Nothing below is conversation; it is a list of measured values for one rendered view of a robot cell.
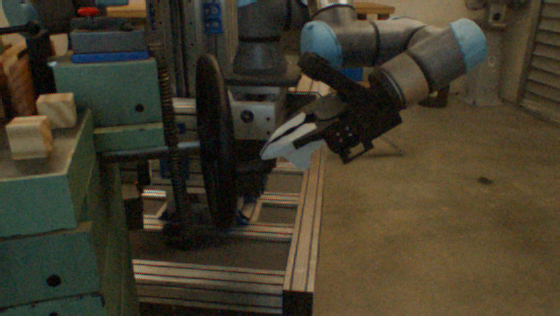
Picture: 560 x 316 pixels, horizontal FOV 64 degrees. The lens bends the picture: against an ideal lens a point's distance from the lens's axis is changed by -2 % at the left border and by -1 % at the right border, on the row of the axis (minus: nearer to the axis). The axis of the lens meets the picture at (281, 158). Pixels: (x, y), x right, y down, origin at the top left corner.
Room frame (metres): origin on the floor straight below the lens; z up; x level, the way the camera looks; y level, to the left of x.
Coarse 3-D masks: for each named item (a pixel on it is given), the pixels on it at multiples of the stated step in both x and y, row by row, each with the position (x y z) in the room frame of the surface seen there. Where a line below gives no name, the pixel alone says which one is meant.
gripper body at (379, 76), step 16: (368, 80) 0.68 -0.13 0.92; (384, 80) 0.63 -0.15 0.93; (336, 96) 0.65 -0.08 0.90; (384, 96) 0.64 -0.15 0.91; (320, 112) 0.63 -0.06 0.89; (336, 112) 0.61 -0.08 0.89; (352, 112) 0.61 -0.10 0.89; (368, 112) 0.64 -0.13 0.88; (384, 112) 0.65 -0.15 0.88; (336, 128) 0.60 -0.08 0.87; (352, 128) 0.62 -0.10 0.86; (368, 128) 0.64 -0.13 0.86; (384, 128) 0.64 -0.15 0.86; (336, 144) 0.62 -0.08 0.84; (352, 144) 0.61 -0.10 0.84; (368, 144) 0.62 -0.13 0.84
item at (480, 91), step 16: (464, 0) 4.04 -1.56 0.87; (480, 0) 3.88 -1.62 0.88; (496, 0) 3.90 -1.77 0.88; (512, 0) 3.93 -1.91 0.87; (496, 16) 3.90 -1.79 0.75; (496, 32) 3.90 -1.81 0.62; (496, 48) 3.89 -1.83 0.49; (480, 64) 3.89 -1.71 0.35; (496, 64) 3.89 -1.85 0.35; (480, 80) 3.86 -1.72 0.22; (496, 80) 3.88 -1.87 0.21; (464, 96) 3.99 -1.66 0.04; (480, 96) 3.85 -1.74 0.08; (496, 96) 3.87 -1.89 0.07
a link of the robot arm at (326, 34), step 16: (320, 0) 0.75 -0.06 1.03; (336, 0) 0.74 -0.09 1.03; (352, 0) 0.77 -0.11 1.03; (320, 16) 0.74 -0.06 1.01; (336, 16) 0.73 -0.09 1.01; (352, 16) 0.74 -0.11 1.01; (304, 32) 0.73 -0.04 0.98; (320, 32) 0.70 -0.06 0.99; (336, 32) 0.71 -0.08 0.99; (352, 32) 0.71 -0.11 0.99; (368, 32) 0.72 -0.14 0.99; (304, 48) 0.73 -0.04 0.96; (320, 48) 0.69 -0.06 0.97; (336, 48) 0.70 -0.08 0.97; (352, 48) 0.71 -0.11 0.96; (368, 48) 0.71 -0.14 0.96; (336, 64) 0.71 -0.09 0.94; (352, 64) 0.72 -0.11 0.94; (368, 64) 0.73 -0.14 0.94
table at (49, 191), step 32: (0, 128) 0.51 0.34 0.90; (64, 128) 0.51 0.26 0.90; (96, 128) 0.60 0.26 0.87; (128, 128) 0.60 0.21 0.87; (160, 128) 0.61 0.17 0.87; (0, 160) 0.41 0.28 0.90; (32, 160) 0.41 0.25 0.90; (64, 160) 0.41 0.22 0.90; (0, 192) 0.36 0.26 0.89; (32, 192) 0.37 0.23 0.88; (64, 192) 0.38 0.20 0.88; (0, 224) 0.36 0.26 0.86; (32, 224) 0.37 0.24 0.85; (64, 224) 0.38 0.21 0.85
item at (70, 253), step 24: (96, 216) 0.50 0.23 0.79; (0, 240) 0.42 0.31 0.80; (24, 240) 0.43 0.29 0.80; (48, 240) 0.43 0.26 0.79; (72, 240) 0.44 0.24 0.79; (96, 240) 0.47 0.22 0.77; (0, 264) 0.42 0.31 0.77; (24, 264) 0.42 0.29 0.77; (48, 264) 0.43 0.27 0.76; (72, 264) 0.44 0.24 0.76; (96, 264) 0.45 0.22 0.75; (0, 288) 0.42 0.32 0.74; (24, 288) 0.42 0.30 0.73; (48, 288) 0.43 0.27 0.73; (72, 288) 0.44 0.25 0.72; (96, 288) 0.44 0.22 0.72
